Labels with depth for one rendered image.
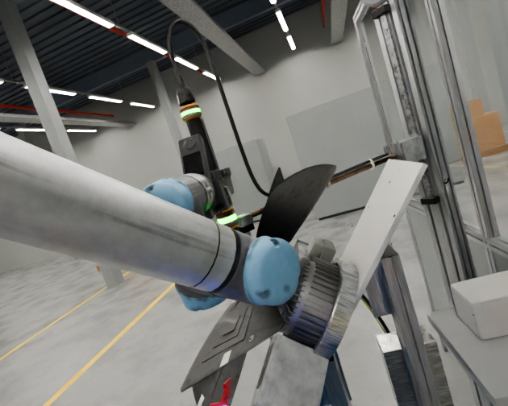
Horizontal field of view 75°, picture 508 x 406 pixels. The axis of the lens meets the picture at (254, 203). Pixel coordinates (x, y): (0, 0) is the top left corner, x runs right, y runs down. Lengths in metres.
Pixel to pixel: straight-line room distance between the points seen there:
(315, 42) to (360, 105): 7.29
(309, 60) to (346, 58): 1.30
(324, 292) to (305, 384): 0.20
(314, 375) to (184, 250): 0.58
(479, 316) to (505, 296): 0.08
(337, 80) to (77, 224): 12.84
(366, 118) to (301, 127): 1.12
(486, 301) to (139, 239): 0.90
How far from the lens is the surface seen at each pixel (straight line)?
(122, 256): 0.30
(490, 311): 1.05
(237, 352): 0.59
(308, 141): 6.25
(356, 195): 6.34
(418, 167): 0.79
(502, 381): 0.97
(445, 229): 1.24
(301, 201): 0.76
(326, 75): 13.06
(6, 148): 0.29
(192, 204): 0.45
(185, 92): 0.75
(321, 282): 0.83
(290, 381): 0.81
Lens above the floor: 1.48
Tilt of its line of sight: 7 degrees down
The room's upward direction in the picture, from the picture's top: 18 degrees counter-clockwise
